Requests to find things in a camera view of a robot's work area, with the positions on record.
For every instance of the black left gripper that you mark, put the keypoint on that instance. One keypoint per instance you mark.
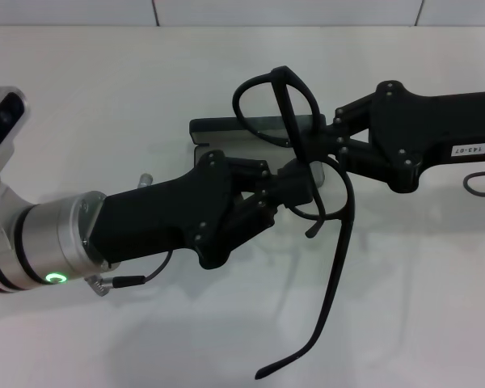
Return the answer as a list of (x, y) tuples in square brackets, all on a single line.
[(153, 218)]

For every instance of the white number label sticker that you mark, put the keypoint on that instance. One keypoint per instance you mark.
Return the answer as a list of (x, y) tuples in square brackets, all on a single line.
[(469, 150)]

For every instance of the black glasses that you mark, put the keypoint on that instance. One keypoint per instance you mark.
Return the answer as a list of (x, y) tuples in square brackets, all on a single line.
[(347, 214)]

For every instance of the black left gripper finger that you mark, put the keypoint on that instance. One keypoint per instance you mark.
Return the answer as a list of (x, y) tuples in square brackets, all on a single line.
[(291, 178)]

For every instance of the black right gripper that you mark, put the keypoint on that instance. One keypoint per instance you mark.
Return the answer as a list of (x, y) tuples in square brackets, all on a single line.
[(428, 129)]

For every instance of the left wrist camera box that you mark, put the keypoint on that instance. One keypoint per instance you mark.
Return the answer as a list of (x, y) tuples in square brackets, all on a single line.
[(4, 121)]

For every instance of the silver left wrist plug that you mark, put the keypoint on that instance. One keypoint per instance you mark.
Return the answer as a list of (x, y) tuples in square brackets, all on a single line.
[(145, 180)]

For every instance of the black glasses case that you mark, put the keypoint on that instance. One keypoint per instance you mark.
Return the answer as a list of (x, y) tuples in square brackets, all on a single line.
[(214, 125)]

